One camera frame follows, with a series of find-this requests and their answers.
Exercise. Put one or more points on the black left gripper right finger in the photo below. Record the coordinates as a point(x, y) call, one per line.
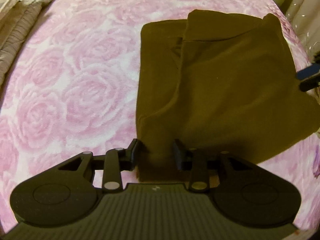
point(241, 191)

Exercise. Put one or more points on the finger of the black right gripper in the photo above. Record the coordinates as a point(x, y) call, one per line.
point(309, 77)

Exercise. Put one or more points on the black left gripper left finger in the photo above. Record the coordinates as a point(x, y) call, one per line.
point(72, 189)

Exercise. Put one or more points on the brown long-sleeve shirt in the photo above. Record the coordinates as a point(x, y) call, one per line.
point(218, 82)

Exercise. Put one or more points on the pink rose-pattern blanket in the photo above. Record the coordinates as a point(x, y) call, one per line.
point(73, 86)

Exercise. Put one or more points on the folded pink-beige quilt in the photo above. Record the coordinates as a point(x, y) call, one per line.
point(17, 19)

